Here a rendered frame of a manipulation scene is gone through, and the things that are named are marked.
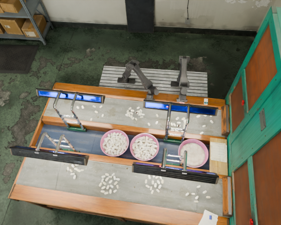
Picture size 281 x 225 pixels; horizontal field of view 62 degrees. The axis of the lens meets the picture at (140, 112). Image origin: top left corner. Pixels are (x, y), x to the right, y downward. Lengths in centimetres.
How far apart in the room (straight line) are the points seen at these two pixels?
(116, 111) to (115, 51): 173
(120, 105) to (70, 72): 158
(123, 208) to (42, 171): 81
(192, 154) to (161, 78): 95
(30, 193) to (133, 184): 87
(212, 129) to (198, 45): 199
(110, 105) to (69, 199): 97
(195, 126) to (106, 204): 107
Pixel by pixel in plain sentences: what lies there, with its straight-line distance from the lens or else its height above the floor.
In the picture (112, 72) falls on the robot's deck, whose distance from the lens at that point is 275.
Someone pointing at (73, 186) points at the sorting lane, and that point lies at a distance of 217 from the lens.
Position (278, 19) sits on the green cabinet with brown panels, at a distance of 172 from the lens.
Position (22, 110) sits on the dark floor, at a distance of 368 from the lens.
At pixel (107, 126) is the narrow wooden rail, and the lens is 227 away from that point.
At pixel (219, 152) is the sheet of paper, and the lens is 219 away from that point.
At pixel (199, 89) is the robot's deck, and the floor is 66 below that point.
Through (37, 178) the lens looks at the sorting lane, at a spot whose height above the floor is 74.
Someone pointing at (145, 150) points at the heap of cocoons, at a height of 73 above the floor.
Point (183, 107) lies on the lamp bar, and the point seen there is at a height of 109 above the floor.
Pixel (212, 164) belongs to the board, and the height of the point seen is 78.
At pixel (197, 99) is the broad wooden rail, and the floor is 76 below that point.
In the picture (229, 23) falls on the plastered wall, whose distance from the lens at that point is 414.
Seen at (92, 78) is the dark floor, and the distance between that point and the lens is 361.
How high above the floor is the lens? 276
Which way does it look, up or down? 60 degrees down
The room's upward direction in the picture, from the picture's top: 5 degrees counter-clockwise
